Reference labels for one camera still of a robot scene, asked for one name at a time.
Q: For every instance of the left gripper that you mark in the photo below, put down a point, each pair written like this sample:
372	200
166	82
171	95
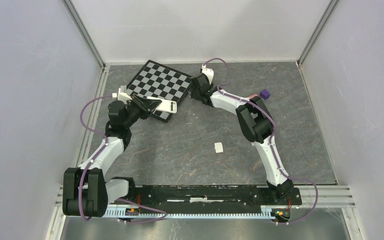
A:
145	105

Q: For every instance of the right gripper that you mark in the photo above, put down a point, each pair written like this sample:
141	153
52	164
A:
193	93

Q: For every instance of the short white remote control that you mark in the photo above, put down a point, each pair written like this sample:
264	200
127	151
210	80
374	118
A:
164	105

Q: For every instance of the short remote battery cover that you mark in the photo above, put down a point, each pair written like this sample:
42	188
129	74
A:
218	147

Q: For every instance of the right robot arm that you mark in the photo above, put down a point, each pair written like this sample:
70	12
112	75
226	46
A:
256	125

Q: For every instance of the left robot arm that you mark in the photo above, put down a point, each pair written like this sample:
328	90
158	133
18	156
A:
86	193

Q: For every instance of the black and grey chessboard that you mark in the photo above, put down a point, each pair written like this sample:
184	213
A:
160	81

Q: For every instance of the red and yellow block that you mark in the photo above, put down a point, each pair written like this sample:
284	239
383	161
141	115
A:
252	96

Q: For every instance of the purple cube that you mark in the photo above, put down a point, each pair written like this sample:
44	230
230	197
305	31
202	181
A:
265	94

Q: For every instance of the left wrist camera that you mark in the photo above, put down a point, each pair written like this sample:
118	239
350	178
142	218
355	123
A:
121	95

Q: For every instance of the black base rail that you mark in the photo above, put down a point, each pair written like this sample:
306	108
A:
209	199

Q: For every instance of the white slotted cable duct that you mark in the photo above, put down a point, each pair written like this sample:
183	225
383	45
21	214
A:
120	211

